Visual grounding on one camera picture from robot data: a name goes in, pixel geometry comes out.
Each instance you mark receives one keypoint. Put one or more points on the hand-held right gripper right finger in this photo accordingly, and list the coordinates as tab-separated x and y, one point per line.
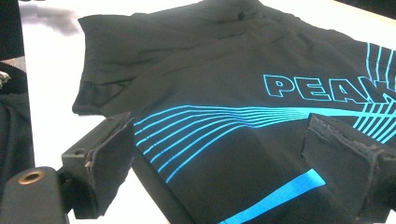
348	168

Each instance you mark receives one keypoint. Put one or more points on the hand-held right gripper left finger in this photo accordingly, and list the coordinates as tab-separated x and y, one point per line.
102	165

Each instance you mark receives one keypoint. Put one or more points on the black t-shirt with blue print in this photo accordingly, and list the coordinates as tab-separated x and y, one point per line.
218	62

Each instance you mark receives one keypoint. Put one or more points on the white table mat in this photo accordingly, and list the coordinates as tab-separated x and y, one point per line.
56	93

